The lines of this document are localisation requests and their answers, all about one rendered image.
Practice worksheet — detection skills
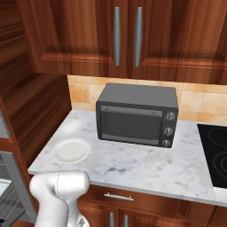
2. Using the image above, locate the toaster oven glass door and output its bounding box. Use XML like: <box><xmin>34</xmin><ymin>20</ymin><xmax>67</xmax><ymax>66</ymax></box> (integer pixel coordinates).
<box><xmin>98</xmin><ymin>105</ymin><xmax>164</xmax><ymax>146</ymax></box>

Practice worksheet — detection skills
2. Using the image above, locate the grey toaster oven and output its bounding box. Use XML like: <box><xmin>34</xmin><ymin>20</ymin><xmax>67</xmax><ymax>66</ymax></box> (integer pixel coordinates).
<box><xmin>95</xmin><ymin>82</ymin><xmax>179</xmax><ymax>149</ymax></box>

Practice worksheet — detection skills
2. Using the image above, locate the built-in grey oven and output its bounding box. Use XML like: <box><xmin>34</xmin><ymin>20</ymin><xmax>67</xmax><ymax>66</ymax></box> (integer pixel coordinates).
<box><xmin>0</xmin><ymin>101</ymin><xmax>39</xmax><ymax>227</ymax></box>

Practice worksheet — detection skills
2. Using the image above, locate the metal oven rack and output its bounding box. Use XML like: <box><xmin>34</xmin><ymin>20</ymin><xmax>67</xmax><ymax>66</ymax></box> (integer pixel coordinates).
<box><xmin>0</xmin><ymin>160</ymin><xmax>27</xmax><ymax>220</ymax></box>

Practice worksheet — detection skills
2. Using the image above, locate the white round plate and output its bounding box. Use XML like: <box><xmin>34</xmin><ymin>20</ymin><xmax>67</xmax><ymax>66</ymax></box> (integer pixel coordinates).
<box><xmin>52</xmin><ymin>137</ymin><xmax>91</xmax><ymax>166</ymax></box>

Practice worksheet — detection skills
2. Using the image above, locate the wooden tall cabinet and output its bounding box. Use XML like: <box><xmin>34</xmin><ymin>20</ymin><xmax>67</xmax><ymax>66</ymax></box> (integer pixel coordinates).
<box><xmin>0</xmin><ymin>0</ymin><xmax>73</xmax><ymax>227</ymax></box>

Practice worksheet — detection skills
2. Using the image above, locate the wooden drawer front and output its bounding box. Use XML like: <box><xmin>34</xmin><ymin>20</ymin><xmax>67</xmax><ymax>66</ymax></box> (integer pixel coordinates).
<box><xmin>207</xmin><ymin>205</ymin><xmax>227</xmax><ymax>227</ymax></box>
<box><xmin>83</xmin><ymin>184</ymin><xmax>193</xmax><ymax>220</ymax></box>

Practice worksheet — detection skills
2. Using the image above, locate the wooden base cupboard door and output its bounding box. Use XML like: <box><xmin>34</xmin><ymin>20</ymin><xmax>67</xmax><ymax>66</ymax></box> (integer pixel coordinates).
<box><xmin>77</xmin><ymin>202</ymin><xmax>121</xmax><ymax>227</ymax></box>
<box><xmin>118</xmin><ymin>207</ymin><xmax>209</xmax><ymax>227</ymax></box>

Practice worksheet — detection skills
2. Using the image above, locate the black hob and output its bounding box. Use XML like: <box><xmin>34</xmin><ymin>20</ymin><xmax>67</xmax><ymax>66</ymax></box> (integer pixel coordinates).
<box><xmin>196</xmin><ymin>123</ymin><xmax>227</xmax><ymax>190</ymax></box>

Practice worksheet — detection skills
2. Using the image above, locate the toaster oven door handle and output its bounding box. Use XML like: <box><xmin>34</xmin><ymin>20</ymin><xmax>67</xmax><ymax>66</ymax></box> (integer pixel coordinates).
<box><xmin>100</xmin><ymin>105</ymin><xmax>163</xmax><ymax>118</ymax></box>

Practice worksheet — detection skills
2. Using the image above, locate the grey wall cupboard handle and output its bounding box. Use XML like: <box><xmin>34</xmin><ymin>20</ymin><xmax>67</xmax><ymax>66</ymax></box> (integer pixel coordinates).
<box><xmin>113</xmin><ymin>6</ymin><xmax>121</xmax><ymax>67</ymax></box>
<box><xmin>134</xmin><ymin>6</ymin><xmax>144</xmax><ymax>68</ymax></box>

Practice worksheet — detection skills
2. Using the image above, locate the grey drawer handle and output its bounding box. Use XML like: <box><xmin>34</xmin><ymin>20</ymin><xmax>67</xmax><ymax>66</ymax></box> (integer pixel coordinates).
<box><xmin>103</xmin><ymin>192</ymin><xmax>135</xmax><ymax>202</ymax></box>

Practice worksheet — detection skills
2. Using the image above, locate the wooden wall cupboard door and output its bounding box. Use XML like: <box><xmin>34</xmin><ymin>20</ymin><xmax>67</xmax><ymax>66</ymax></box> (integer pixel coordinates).
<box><xmin>16</xmin><ymin>0</ymin><xmax>129</xmax><ymax>79</ymax></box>
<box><xmin>127</xmin><ymin>0</ymin><xmax>227</xmax><ymax>86</ymax></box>

